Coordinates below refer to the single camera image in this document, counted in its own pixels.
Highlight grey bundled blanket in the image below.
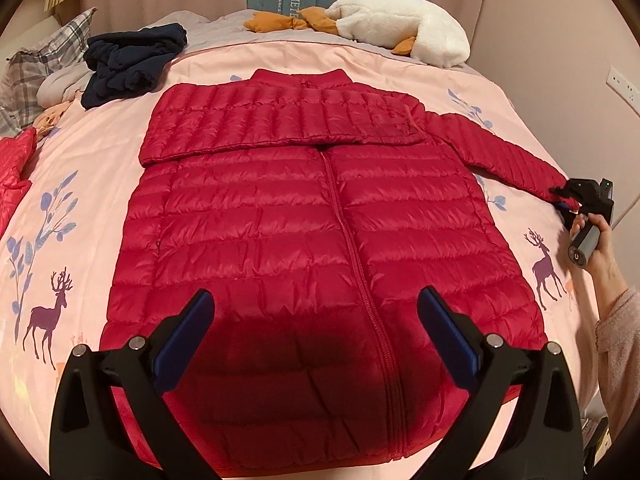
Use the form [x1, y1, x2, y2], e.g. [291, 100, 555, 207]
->
[37, 67, 96, 109]

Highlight person's right forearm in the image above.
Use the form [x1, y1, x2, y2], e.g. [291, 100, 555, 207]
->
[590, 280, 640, 413]

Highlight red puffer jacket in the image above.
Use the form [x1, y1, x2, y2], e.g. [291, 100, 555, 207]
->
[99, 67, 571, 465]

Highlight white wall socket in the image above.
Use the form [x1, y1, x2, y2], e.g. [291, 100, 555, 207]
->
[606, 65, 634, 102]

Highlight dark bedside object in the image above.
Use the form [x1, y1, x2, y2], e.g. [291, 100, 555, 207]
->
[581, 412, 615, 463]

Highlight pink printed bed cover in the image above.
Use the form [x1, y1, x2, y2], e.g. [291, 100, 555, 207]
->
[0, 9, 623, 480]

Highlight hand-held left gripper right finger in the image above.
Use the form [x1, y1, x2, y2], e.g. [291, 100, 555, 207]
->
[415, 285, 586, 480]

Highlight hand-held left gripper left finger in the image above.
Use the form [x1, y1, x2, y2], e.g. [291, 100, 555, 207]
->
[49, 287, 223, 480]

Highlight bright red puffer garment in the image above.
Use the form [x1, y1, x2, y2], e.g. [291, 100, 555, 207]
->
[0, 127, 38, 235]

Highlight navy blue garment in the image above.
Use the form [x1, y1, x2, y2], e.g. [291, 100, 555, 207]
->
[81, 22, 188, 110]

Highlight beige headboard cushion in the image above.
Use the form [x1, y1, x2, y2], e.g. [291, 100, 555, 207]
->
[0, 14, 57, 63]

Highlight white goose plush toy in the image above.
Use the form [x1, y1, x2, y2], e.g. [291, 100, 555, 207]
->
[243, 0, 471, 67]

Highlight orange patterned cloth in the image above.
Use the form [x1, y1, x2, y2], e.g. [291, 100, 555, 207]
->
[31, 100, 76, 139]

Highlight person's right hand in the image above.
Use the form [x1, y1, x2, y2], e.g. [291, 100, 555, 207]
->
[571, 211, 630, 301]

